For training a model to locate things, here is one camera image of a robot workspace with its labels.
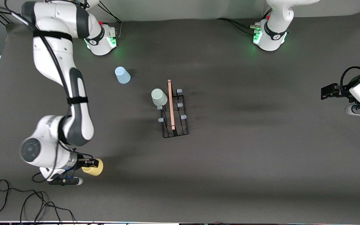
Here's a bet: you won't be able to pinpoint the pale green plastic cup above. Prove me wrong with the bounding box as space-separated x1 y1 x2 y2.
151 88 168 107

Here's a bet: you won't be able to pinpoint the black right arm base cables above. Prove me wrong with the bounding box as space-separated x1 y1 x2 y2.
98 1 123 40

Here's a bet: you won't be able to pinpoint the black wire cup holder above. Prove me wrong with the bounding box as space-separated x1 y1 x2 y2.
157 79 190 139

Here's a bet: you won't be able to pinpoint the loose thin black cable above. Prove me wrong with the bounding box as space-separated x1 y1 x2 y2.
0 179 76 224

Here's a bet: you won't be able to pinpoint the dark grey table mat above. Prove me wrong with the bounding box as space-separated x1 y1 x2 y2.
0 12 360 223

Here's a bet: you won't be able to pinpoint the yellow plastic cup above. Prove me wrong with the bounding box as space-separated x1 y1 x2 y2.
81 159 104 176

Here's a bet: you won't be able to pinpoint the black arm base cables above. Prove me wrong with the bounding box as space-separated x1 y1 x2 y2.
98 1 123 40
216 8 273 35

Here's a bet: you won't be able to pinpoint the black left arm base cables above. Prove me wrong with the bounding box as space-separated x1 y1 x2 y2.
216 8 273 35

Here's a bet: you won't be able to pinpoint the light blue plastic cup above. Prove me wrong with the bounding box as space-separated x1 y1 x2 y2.
115 66 131 84

